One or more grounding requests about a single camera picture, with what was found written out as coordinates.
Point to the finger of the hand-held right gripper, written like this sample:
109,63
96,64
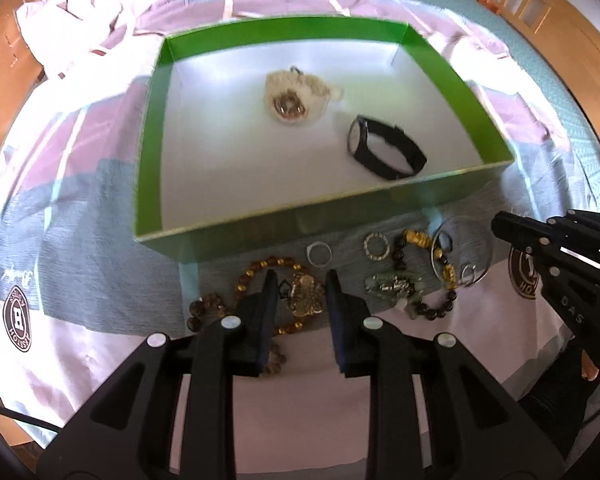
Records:
560,260
517,224

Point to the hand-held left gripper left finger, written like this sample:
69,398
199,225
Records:
267,330

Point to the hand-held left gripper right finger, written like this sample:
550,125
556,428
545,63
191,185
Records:
336,330

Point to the green jade charm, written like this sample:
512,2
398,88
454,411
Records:
392,285

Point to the clear round bangle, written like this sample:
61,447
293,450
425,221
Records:
434,255

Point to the green cardboard box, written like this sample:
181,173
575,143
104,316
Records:
152,170

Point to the person's right hand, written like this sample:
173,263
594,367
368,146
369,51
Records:
591,367

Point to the black wrist watch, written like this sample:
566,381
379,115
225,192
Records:
405,152

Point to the wooden headboard with panels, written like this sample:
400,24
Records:
570,25

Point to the printed pink grey quilt cover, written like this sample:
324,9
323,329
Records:
80,210

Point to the white wrist watch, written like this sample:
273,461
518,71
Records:
300,90

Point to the crumpled pink duvet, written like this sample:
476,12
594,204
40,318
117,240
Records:
95,0

